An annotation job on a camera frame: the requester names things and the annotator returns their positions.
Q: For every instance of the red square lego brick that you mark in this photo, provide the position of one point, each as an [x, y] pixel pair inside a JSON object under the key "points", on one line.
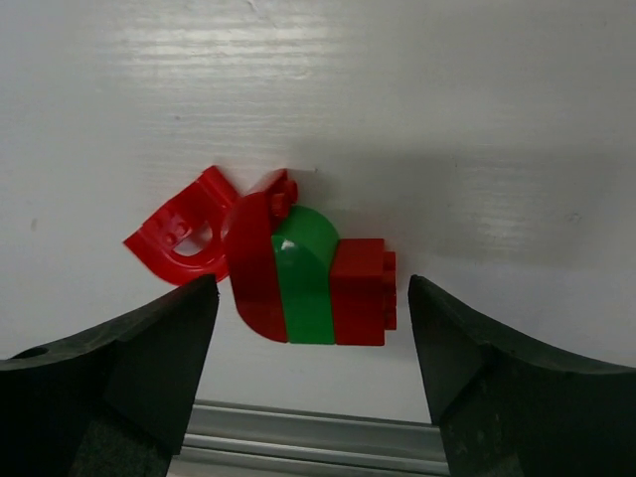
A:
{"points": [[363, 289]]}

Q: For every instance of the red arch lego piece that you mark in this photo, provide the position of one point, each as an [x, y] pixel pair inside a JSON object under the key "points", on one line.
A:
{"points": [[204, 203]]}

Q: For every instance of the aluminium table rail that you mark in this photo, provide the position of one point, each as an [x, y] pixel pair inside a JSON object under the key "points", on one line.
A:
{"points": [[255, 441]]}

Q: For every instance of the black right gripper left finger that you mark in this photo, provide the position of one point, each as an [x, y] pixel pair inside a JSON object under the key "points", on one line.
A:
{"points": [[112, 400]]}

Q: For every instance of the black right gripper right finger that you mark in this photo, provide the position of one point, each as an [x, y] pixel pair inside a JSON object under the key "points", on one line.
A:
{"points": [[507, 404]]}

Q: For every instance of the red green striped rounded lego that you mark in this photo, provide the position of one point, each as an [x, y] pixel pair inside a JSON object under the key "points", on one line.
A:
{"points": [[279, 256]]}

